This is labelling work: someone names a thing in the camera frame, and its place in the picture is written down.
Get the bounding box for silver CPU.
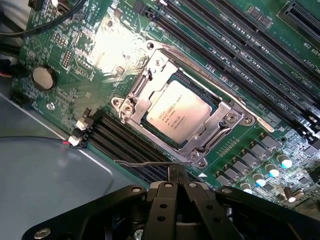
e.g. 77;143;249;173
145;79;213;145

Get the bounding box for metal CPU socket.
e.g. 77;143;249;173
111;39;256;169

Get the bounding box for thin metal locking lever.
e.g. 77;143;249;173
113;117;195;168

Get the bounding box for silver capacitor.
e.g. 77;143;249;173
276;153;293;169
264;162;280;179
251;172;267;188
239;181;254;195

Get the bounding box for black RAM slot white latch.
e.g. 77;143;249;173
74;107;173;173
67;134;166;185

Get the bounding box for brown capacitor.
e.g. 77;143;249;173
283;186;297;203

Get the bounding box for grey-blue fan shroud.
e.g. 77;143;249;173
0;136;151;240

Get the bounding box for long metal locking lever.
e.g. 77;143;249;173
152;41;275;133

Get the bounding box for green motherboard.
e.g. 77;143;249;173
9;0;320;208

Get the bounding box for silver coin battery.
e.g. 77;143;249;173
31;65;57;91

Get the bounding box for black expansion slot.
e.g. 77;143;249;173
276;0;320;44

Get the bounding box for black cable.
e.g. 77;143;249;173
0;0;85;38

